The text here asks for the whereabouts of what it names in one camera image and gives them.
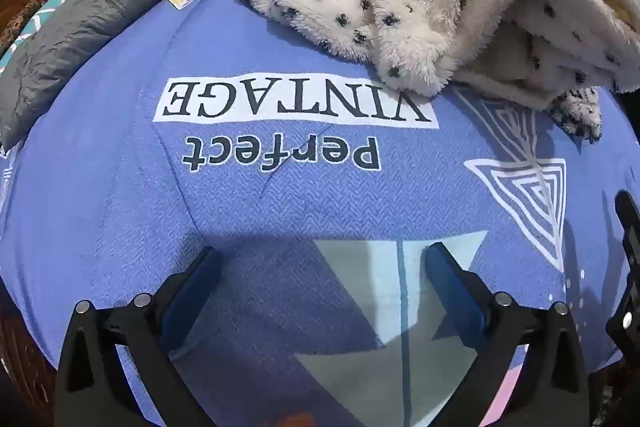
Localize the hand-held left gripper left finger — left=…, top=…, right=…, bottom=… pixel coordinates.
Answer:
left=54, top=245, right=224, bottom=427

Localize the teal patterned pillow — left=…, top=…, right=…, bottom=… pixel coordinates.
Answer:
left=0, top=0, right=78, bottom=60

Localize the white spotted fleece garment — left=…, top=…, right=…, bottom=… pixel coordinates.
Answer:
left=234, top=0, right=640, bottom=144

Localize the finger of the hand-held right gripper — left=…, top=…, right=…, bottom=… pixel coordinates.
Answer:
left=604, top=190, right=640, bottom=360

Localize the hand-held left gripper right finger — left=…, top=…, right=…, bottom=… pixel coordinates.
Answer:
left=424, top=241, right=591, bottom=427

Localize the blue printed bedsheet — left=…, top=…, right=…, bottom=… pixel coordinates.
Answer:
left=0, top=0, right=640, bottom=427

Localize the grey puffer jacket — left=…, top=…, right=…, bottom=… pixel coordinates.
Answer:
left=0, top=0, right=253, bottom=151

